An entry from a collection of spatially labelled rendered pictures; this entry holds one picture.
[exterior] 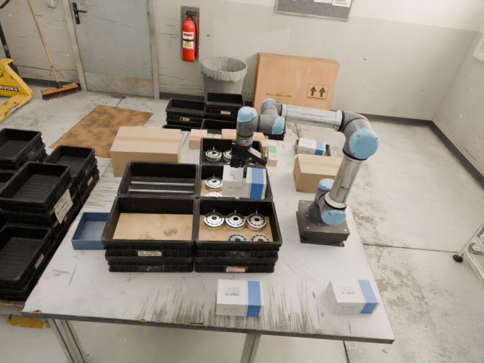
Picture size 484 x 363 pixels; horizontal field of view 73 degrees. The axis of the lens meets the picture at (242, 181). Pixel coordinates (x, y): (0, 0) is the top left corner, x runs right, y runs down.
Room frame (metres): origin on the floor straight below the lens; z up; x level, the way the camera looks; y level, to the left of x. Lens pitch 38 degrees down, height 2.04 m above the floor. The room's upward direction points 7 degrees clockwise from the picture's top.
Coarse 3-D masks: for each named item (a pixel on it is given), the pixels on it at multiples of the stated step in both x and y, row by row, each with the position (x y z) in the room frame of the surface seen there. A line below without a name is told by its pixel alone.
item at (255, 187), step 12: (228, 168) 1.26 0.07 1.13; (240, 168) 1.27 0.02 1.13; (252, 168) 1.28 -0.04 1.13; (228, 180) 1.17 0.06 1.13; (252, 180) 1.19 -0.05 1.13; (264, 180) 1.20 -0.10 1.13; (228, 192) 1.16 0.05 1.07; (240, 192) 1.17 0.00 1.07; (252, 192) 1.17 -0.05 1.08; (264, 192) 1.17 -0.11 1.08
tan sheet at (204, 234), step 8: (200, 216) 1.22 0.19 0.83; (224, 216) 1.24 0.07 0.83; (200, 224) 1.17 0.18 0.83; (224, 224) 1.19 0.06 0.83; (200, 232) 1.11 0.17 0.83; (208, 232) 1.12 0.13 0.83; (216, 232) 1.13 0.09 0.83; (224, 232) 1.13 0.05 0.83; (232, 232) 1.14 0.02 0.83; (240, 232) 1.15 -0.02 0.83; (248, 232) 1.15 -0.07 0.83; (256, 232) 1.16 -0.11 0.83; (264, 232) 1.17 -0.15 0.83; (200, 240) 1.06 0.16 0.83; (208, 240) 1.07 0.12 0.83; (216, 240) 1.07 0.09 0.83; (224, 240) 1.08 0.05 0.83; (248, 240) 1.10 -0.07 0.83; (272, 240) 1.12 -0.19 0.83
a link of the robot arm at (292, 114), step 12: (264, 108) 1.31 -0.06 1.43; (276, 108) 1.33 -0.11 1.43; (288, 108) 1.34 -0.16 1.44; (300, 108) 1.35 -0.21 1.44; (312, 108) 1.38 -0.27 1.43; (288, 120) 1.33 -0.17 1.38; (300, 120) 1.33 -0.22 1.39; (312, 120) 1.33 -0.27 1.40; (324, 120) 1.33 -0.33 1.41; (336, 120) 1.34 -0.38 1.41; (348, 120) 1.32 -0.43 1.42
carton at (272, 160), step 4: (268, 144) 2.15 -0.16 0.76; (272, 144) 2.16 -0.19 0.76; (268, 148) 2.09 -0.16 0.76; (272, 148) 2.09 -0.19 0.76; (276, 148) 2.10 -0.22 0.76; (268, 152) 2.05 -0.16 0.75; (272, 152) 2.04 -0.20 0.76; (276, 152) 2.05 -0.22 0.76; (268, 156) 2.01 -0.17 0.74; (272, 156) 1.99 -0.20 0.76; (276, 156) 1.99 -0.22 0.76; (268, 160) 1.98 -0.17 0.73; (272, 160) 1.95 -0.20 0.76; (276, 160) 1.95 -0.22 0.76; (268, 164) 1.94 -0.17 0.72; (272, 164) 1.95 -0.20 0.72; (276, 164) 1.95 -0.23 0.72
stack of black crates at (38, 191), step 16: (16, 176) 1.61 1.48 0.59; (32, 176) 1.74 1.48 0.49; (48, 176) 1.76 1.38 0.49; (64, 176) 1.68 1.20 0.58; (0, 192) 1.44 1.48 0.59; (16, 192) 1.56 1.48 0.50; (32, 192) 1.58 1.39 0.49; (48, 192) 1.50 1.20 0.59; (64, 192) 1.63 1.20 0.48; (16, 208) 1.40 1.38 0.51; (32, 208) 1.40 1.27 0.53; (48, 208) 1.45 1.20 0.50; (16, 224) 1.39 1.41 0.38; (32, 224) 1.40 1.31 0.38; (48, 224) 1.41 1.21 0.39; (64, 224) 1.54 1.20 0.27
